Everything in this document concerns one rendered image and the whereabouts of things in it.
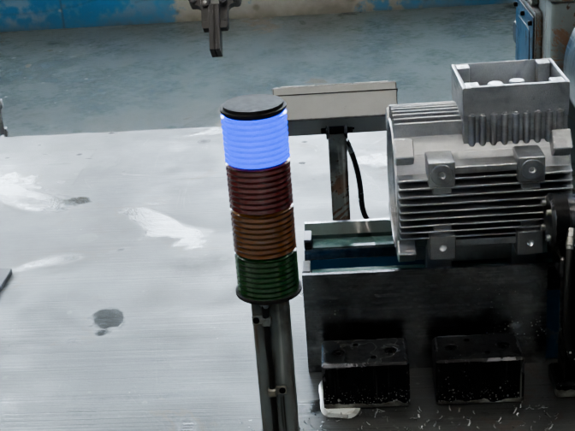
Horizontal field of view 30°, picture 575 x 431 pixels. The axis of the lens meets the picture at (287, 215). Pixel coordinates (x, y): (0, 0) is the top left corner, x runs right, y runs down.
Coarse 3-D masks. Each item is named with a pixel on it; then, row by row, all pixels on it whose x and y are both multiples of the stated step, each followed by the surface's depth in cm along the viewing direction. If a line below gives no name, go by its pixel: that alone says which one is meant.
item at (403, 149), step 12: (552, 132) 121; (564, 132) 121; (396, 144) 122; (408, 144) 122; (552, 144) 121; (564, 144) 121; (396, 156) 121; (408, 156) 121; (408, 240) 126; (408, 252) 126
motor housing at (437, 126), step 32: (416, 128) 124; (448, 128) 124; (416, 160) 123; (480, 160) 122; (512, 160) 121; (416, 192) 122; (480, 192) 121; (512, 192) 122; (544, 192) 122; (416, 224) 123; (448, 224) 123; (480, 224) 124; (512, 224) 123; (480, 256) 129
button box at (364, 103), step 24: (288, 96) 147; (312, 96) 146; (336, 96) 146; (360, 96) 146; (384, 96) 146; (288, 120) 146; (312, 120) 146; (336, 120) 146; (360, 120) 146; (384, 120) 147
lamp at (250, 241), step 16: (288, 208) 99; (240, 224) 98; (256, 224) 98; (272, 224) 98; (288, 224) 99; (240, 240) 99; (256, 240) 98; (272, 240) 98; (288, 240) 100; (240, 256) 100; (256, 256) 99; (272, 256) 99
